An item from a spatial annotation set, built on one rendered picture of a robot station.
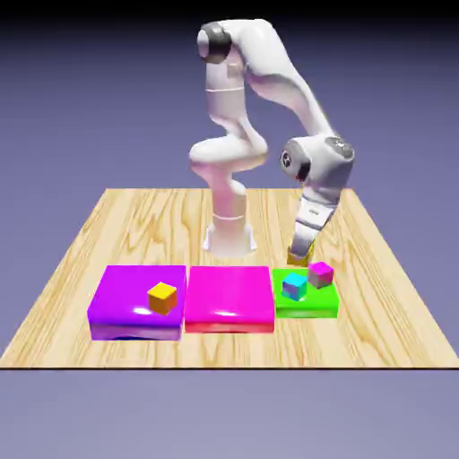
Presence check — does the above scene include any small orange cube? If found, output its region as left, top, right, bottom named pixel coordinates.
left=147, top=281, right=178, bottom=316

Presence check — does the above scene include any small magenta cube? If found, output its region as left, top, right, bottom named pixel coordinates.
left=307, top=261, right=335, bottom=290

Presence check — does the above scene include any small cyan cube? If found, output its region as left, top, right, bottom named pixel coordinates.
left=281, top=272, right=308, bottom=302

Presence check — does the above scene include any small yellow cube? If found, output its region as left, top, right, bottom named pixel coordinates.
left=286, top=238, right=316, bottom=269

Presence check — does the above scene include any large green box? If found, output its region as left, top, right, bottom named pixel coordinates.
left=272, top=267, right=340, bottom=319

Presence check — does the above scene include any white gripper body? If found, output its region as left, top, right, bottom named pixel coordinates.
left=289, top=195, right=337, bottom=258

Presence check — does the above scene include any large pink box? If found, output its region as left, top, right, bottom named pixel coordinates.
left=184, top=265, right=276, bottom=334

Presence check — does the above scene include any large purple box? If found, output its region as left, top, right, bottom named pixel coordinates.
left=86, top=264, right=187, bottom=342

